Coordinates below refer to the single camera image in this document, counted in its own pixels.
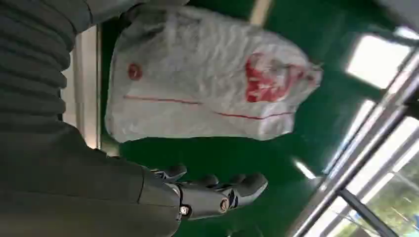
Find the ribbed grey right arm sleeve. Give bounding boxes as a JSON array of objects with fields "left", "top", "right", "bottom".
[{"left": 0, "top": 0, "right": 93, "bottom": 133}]

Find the silver metal table frame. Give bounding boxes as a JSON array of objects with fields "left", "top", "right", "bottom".
[{"left": 61, "top": 24, "right": 121, "bottom": 158}]

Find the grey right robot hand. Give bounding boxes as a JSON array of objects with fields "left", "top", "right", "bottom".
[{"left": 0, "top": 0, "right": 269, "bottom": 237}]

